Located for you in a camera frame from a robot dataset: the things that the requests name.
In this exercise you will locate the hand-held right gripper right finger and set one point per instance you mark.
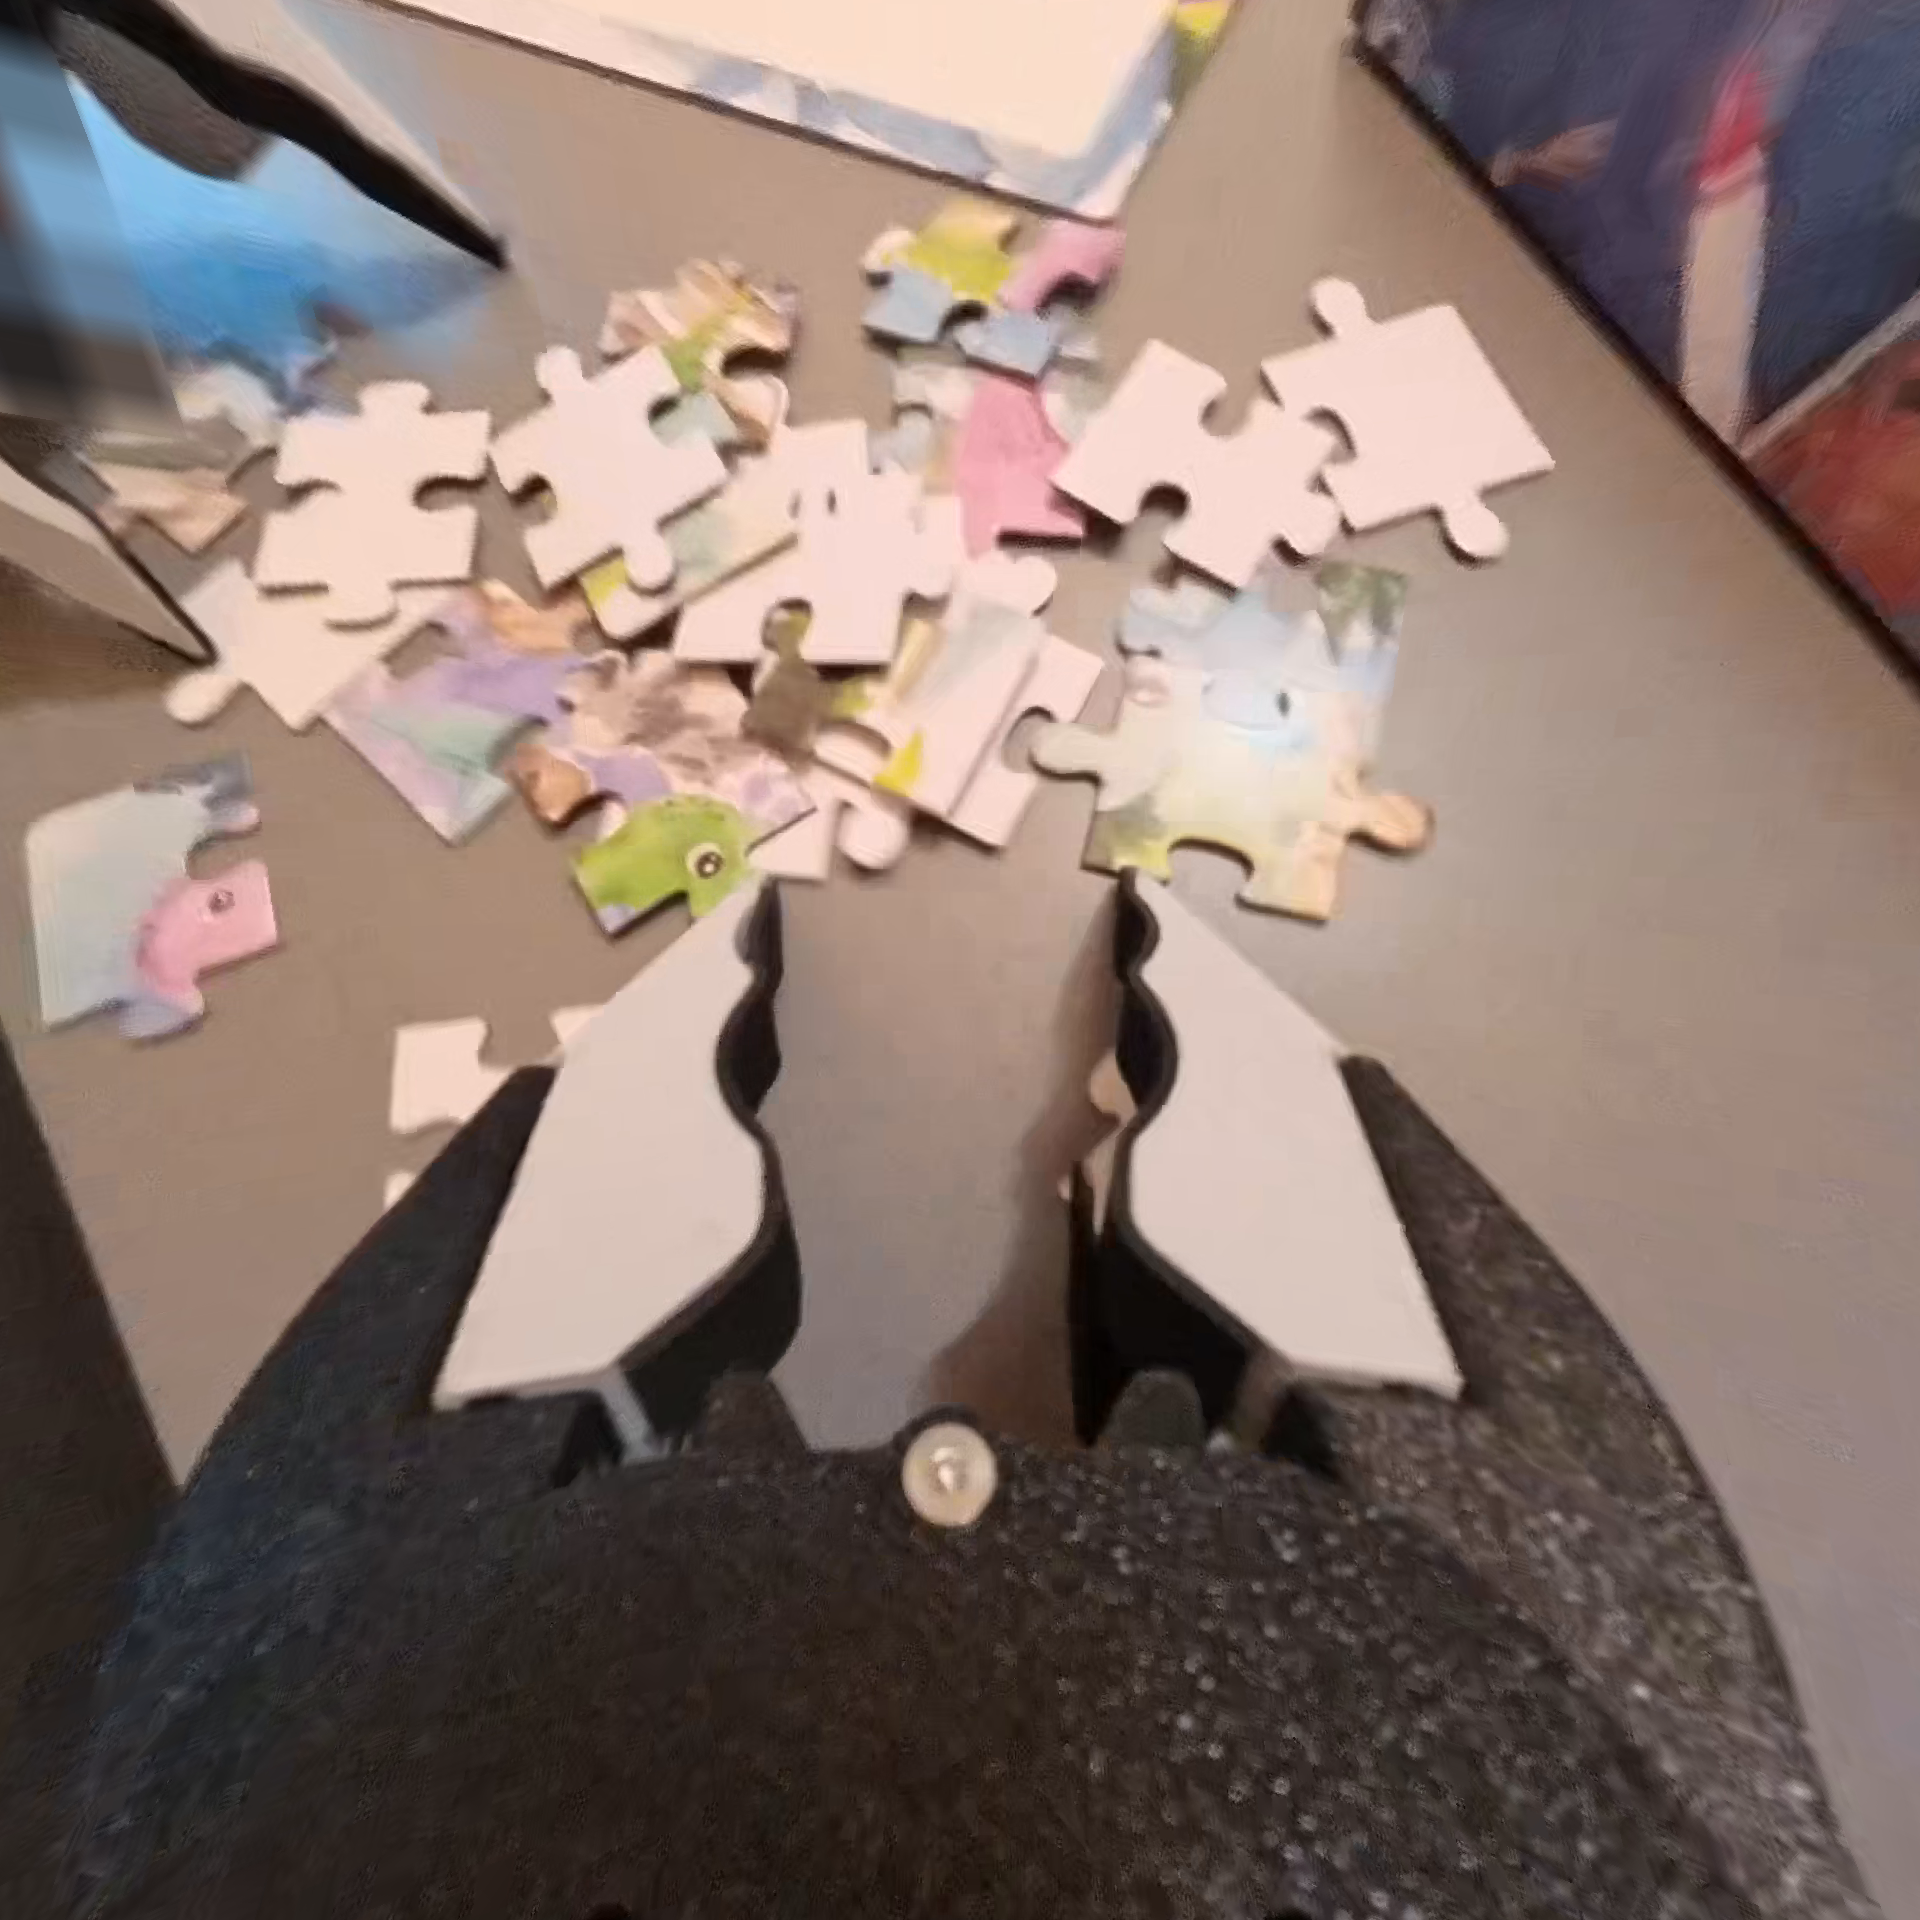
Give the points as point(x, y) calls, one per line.
point(1277, 1214)

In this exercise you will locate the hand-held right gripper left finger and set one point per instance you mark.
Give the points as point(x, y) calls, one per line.
point(616, 1202)

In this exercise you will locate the joined printed puzzle pieces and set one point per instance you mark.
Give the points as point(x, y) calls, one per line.
point(961, 247)

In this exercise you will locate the landscape jigsaw puzzle board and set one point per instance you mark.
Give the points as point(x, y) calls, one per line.
point(901, 61)

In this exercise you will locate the grey desk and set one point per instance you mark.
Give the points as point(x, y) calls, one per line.
point(1575, 901)

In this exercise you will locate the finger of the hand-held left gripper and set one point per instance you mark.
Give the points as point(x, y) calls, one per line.
point(76, 556)
point(375, 106)

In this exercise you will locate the printed jigsaw puzzle box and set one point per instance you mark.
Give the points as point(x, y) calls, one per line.
point(1724, 226)

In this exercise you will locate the pile of puzzle pieces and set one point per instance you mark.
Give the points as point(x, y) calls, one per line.
point(840, 570)

